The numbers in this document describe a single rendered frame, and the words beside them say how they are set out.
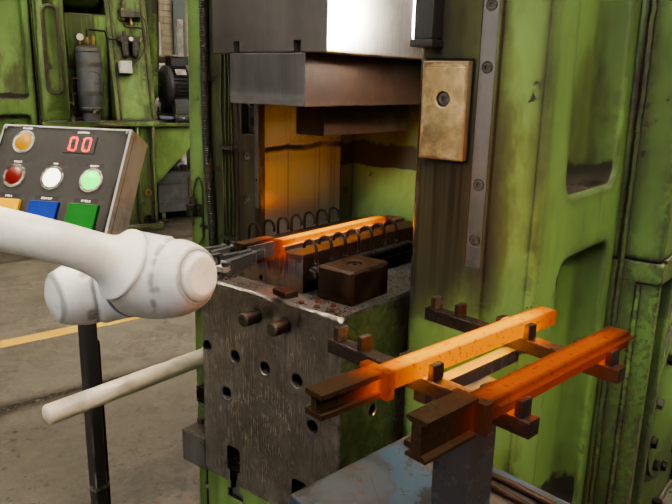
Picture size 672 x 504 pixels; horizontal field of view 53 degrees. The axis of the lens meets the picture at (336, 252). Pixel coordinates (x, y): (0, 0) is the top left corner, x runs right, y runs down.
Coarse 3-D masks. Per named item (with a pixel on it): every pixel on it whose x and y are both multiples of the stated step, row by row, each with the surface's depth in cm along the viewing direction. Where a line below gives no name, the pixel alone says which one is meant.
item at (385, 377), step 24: (528, 312) 100; (552, 312) 101; (456, 336) 90; (480, 336) 90; (504, 336) 93; (408, 360) 82; (432, 360) 83; (456, 360) 86; (336, 384) 74; (360, 384) 75; (384, 384) 77; (312, 408) 73; (336, 408) 74
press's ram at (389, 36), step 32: (224, 0) 132; (256, 0) 126; (288, 0) 121; (320, 0) 117; (352, 0) 121; (384, 0) 128; (224, 32) 133; (256, 32) 128; (288, 32) 123; (320, 32) 118; (352, 32) 122; (384, 32) 130
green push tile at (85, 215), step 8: (72, 208) 150; (80, 208) 150; (88, 208) 149; (96, 208) 149; (72, 216) 149; (80, 216) 149; (88, 216) 149; (96, 216) 149; (80, 224) 148; (88, 224) 148
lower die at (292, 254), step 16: (336, 224) 160; (400, 224) 160; (336, 240) 143; (352, 240) 143; (368, 240) 146; (400, 240) 156; (288, 256) 133; (304, 256) 131; (320, 256) 134; (336, 256) 138; (400, 256) 157; (240, 272) 143; (256, 272) 139; (272, 272) 136; (288, 272) 134; (304, 272) 131; (304, 288) 132
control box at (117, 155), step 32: (32, 128) 160; (64, 128) 158; (96, 128) 156; (0, 160) 159; (32, 160) 157; (64, 160) 155; (96, 160) 153; (128, 160) 153; (0, 192) 156; (32, 192) 154; (64, 192) 153; (96, 192) 151; (128, 192) 154; (96, 224) 148; (128, 224) 156
